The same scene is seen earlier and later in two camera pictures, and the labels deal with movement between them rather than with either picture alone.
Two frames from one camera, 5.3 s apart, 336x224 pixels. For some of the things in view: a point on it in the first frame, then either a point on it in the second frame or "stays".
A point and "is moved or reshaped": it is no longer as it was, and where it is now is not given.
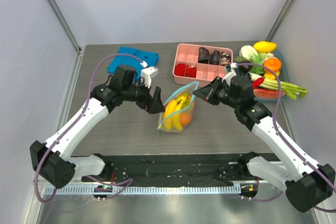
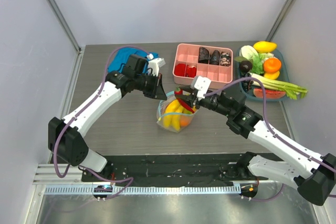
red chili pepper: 255,83 -> 180,93
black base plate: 176,170 stays
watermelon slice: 267,93 stays
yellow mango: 265,46 stays
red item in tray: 180,70 stays
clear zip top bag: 178,110 is moved or reshaped
